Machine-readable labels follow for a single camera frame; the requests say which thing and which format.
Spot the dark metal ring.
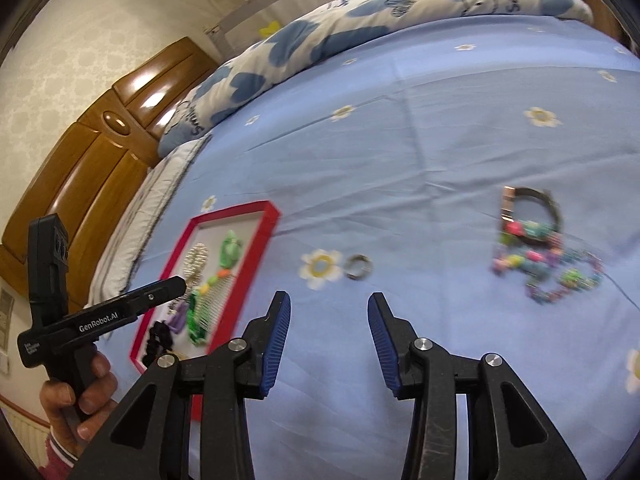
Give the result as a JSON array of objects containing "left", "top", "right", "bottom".
[{"left": 343, "top": 255, "right": 374, "bottom": 281}]

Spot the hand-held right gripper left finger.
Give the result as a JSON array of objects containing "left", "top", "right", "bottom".
[{"left": 65, "top": 290, "right": 293, "bottom": 480}]

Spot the blue floral bed sheet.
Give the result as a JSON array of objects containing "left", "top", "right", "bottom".
[{"left": 95, "top": 10, "right": 640, "bottom": 480}]

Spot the colourful bead bracelet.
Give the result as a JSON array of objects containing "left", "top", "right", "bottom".
[{"left": 491, "top": 222, "right": 566, "bottom": 281}]

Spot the pastel bead bracelet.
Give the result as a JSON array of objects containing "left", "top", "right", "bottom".
[{"left": 524, "top": 249, "right": 604, "bottom": 306}]

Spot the wooden headboard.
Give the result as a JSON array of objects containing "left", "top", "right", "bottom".
[{"left": 0, "top": 36, "right": 222, "bottom": 306}]

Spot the red cardboard box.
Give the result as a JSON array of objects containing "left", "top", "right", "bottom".
[{"left": 130, "top": 200, "right": 281, "bottom": 423}]

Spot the blue heart printed duvet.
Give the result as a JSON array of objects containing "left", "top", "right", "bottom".
[{"left": 159, "top": 0, "right": 596, "bottom": 157}]

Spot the purple flower hair clip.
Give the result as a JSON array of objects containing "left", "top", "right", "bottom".
[{"left": 169, "top": 300, "right": 194, "bottom": 334}]

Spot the green bead bracelet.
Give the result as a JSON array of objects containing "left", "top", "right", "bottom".
[{"left": 185, "top": 305, "right": 210, "bottom": 347}]

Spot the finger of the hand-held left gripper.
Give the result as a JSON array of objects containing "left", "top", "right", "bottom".
[{"left": 122, "top": 276, "right": 188, "bottom": 318}]

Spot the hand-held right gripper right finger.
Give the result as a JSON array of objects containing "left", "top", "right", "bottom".
[{"left": 366, "top": 292, "right": 588, "bottom": 480}]

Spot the person's left hand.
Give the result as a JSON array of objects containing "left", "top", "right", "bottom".
[{"left": 40, "top": 350, "right": 118, "bottom": 456}]

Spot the dark bangle bracelet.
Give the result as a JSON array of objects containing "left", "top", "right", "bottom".
[{"left": 500, "top": 186, "right": 564, "bottom": 248}]

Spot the light green bow hair tie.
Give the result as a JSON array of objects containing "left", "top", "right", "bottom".
[{"left": 219, "top": 230, "right": 244, "bottom": 268}]

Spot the person's left forearm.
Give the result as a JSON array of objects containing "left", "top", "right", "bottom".
[{"left": 37, "top": 430, "right": 86, "bottom": 480}]

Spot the black scrunchie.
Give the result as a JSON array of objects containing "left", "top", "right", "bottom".
[{"left": 141, "top": 320, "right": 174, "bottom": 367}]

